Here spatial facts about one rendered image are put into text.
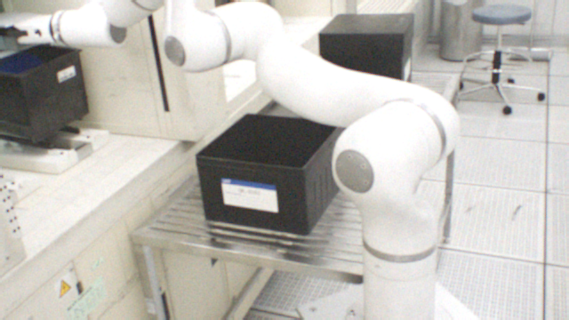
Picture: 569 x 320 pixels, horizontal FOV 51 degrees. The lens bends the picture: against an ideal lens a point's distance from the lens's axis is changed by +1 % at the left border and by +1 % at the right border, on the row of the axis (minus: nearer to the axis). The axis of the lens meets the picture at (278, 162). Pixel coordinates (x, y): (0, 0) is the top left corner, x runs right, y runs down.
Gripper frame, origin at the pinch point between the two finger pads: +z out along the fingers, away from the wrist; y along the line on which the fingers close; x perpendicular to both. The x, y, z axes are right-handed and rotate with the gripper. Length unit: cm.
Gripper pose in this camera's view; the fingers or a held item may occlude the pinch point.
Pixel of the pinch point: (12, 27)
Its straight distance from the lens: 163.1
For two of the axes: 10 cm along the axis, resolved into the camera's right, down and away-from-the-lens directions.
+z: -9.2, -1.0, 3.7
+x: -0.8, -9.0, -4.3
